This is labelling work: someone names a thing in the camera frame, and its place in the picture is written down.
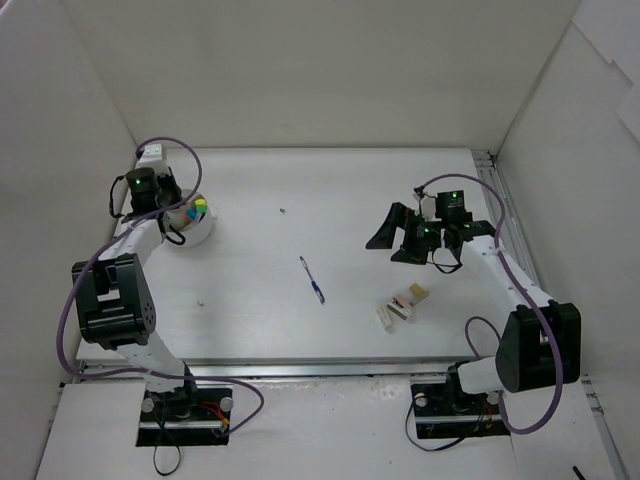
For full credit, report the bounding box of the yellow cap highlighter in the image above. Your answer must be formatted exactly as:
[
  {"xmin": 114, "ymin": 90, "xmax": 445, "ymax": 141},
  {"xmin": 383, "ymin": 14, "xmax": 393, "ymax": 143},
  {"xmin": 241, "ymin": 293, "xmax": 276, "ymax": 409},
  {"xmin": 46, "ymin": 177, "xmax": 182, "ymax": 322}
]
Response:
[{"xmin": 195, "ymin": 198, "xmax": 207, "ymax": 212}]

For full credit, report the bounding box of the blue gel pen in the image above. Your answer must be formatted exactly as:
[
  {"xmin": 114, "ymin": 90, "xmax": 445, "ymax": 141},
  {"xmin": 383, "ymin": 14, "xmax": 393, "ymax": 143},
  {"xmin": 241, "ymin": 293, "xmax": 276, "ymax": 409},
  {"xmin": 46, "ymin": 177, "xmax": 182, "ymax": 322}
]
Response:
[{"xmin": 299, "ymin": 256, "xmax": 326, "ymax": 305}]

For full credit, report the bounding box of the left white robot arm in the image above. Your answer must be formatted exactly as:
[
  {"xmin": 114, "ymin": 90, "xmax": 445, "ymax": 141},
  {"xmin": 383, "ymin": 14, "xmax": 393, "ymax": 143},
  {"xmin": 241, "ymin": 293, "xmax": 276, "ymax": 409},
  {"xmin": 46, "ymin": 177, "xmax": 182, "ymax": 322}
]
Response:
[{"xmin": 72, "ymin": 165, "xmax": 200, "ymax": 421}]

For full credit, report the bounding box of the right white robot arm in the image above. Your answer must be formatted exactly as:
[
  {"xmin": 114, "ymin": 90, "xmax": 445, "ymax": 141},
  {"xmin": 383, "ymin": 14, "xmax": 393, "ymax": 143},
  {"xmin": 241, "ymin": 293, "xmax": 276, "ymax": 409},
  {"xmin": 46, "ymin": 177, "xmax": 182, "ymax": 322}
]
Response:
[{"xmin": 365, "ymin": 190, "xmax": 581, "ymax": 412}]

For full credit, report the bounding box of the yellow eraser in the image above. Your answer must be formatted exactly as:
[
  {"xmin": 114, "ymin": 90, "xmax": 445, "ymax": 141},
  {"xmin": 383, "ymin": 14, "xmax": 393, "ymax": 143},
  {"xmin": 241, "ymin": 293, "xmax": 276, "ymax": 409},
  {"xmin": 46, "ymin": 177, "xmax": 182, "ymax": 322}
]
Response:
[{"xmin": 409, "ymin": 283, "xmax": 424, "ymax": 296}]

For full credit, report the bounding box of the white round divided container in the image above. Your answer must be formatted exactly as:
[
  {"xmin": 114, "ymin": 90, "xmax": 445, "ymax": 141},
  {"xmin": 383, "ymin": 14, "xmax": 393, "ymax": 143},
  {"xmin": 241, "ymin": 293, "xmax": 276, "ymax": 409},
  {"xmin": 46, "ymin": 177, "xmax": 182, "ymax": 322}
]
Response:
[{"xmin": 166, "ymin": 193, "xmax": 214, "ymax": 248}]

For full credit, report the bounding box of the white eraser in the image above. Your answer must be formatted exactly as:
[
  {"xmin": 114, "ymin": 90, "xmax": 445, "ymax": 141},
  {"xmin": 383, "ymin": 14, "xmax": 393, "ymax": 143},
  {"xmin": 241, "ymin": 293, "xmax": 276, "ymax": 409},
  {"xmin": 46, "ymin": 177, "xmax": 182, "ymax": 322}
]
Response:
[{"xmin": 410, "ymin": 293, "xmax": 429, "ymax": 307}]

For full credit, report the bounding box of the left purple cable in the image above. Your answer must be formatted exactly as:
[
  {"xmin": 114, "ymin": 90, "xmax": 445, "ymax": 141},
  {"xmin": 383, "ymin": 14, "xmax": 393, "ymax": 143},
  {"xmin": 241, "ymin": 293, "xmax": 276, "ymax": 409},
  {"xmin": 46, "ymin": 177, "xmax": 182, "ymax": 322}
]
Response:
[{"xmin": 54, "ymin": 137, "xmax": 266, "ymax": 434}]

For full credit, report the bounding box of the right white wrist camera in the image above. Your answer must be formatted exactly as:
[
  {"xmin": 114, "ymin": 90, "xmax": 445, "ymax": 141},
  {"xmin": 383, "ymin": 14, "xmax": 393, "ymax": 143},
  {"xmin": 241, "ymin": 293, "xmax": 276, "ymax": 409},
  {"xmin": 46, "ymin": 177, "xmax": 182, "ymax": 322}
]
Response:
[{"xmin": 413, "ymin": 187, "xmax": 436, "ymax": 221}]

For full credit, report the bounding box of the aluminium rail right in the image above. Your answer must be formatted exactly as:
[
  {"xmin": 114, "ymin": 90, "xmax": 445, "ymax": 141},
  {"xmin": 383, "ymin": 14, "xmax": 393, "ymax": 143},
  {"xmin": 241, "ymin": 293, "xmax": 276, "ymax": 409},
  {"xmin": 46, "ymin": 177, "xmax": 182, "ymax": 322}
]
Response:
[{"xmin": 471, "ymin": 149, "xmax": 629, "ymax": 479}]

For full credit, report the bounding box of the aluminium rail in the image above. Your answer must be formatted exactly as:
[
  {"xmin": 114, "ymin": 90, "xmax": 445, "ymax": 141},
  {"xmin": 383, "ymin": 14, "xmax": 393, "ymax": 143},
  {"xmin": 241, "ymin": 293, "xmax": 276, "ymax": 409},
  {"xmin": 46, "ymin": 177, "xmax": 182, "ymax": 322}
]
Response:
[
  {"xmin": 74, "ymin": 355, "xmax": 501, "ymax": 381},
  {"xmin": 471, "ymin": 149, "xmax": 629, "ymax": 479}
]

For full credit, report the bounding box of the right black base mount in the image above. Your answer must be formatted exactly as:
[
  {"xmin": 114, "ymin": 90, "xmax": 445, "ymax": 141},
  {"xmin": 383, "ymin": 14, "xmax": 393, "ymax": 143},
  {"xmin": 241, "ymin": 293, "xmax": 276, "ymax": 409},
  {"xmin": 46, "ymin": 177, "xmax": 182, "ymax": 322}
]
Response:
[{"xmin": 404, "ymin": 380, "xmax": 511, "ymax": 453}]

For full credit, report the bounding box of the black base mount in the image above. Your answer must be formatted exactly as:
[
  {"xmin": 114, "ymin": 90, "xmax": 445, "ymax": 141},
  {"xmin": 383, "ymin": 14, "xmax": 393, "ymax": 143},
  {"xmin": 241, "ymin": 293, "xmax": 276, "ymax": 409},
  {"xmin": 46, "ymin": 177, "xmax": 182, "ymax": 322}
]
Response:
[
  {"xmin": 404, "ymin": 380, "xmax": 511, "ymax": 453},
  {"xmin": 135, "ymin": 385, "xmax": 233, "ymax": 447}
]

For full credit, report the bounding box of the aluminium rail front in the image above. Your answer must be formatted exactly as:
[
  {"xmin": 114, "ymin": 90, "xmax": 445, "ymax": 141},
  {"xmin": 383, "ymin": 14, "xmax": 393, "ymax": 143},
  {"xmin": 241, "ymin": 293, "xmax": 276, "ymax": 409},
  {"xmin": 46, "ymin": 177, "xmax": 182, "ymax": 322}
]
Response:
[{"xmin": 74, "ymin": 355, "xmax": 501, "ymax": 381}]

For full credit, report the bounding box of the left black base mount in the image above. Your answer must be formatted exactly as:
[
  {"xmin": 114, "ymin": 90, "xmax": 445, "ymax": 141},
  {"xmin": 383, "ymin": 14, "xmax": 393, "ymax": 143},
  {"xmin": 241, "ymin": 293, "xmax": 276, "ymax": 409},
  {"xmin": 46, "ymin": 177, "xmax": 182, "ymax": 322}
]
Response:
[{"xmin": 135, "ymin": 385, "xmax": 233, "ymax": 447}]

